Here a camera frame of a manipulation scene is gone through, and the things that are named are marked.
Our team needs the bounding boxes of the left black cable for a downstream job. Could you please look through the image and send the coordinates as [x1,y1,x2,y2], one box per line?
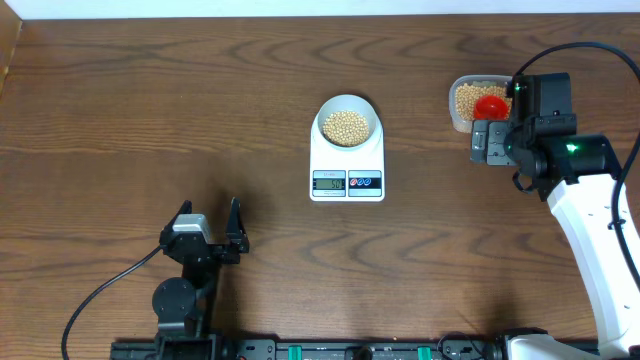
[60,244,164,360]

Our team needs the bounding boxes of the white digital kitchen scale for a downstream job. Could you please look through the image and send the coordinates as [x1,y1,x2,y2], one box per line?
[309,128,385,202]

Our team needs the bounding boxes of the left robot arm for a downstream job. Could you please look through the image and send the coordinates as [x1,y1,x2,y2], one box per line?
[152,198,250,339]

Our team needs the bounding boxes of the grey round bowl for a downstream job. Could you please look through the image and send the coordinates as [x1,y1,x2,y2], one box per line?
[312,94,382,150]

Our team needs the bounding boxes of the soybeans in bowl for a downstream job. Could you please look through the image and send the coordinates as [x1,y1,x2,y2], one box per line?
[321,111,369,147]

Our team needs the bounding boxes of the right black cable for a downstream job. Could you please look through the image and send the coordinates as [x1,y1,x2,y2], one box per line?
[512,41,640,291]

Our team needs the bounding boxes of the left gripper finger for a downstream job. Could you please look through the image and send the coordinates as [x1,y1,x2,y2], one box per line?
[162,200,192,235]
[225,197,249,245]

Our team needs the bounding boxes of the red plastic measuring scoop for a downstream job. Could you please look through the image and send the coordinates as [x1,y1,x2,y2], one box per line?
[473,95,510,121]

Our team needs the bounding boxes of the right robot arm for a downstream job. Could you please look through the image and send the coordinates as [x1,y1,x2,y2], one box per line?
[471,113,639,359]

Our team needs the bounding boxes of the clear plastic container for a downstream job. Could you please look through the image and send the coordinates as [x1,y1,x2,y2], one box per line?
[449,75,511,133]

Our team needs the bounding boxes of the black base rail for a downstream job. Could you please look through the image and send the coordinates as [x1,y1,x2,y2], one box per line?
[109,337,510,360]

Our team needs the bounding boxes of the pile of soybeans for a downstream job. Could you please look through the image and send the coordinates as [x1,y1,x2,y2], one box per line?
[454,83,511,121]

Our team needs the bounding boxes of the black cable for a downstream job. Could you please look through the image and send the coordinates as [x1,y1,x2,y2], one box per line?
[60,244,164,360]
[512,41,640,291]

